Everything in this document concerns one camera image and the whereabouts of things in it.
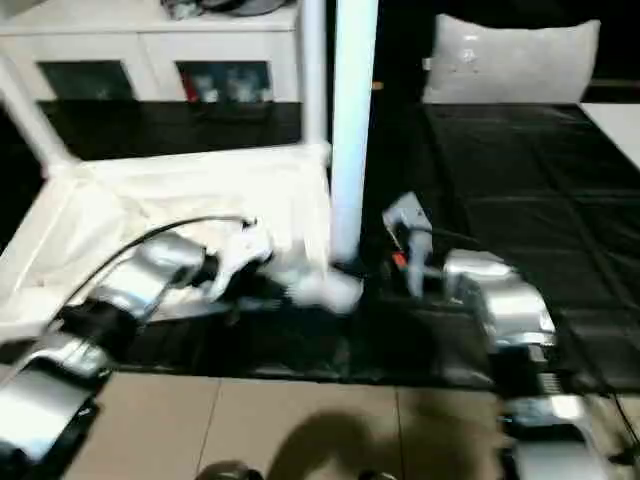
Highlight white plastic table leg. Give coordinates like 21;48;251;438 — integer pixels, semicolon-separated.
298;0;331;151
326;0;381;271
0;55;79;179

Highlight white plastic table top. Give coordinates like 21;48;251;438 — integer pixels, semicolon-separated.
0;142;365;339

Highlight black table mat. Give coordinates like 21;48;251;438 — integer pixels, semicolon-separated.
0;98;640;393

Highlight grey cushion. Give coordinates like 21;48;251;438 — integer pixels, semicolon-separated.
420;14;603;105

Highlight white flat board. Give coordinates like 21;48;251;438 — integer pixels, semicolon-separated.
580;102;640;169

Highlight white glass-door cabinet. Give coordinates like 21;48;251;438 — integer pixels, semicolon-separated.
0;0;303;105

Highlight dark items on cabinet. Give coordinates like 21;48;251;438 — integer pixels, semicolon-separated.
160;0;297;19

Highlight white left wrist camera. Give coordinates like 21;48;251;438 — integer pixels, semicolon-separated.
204;220;277;303

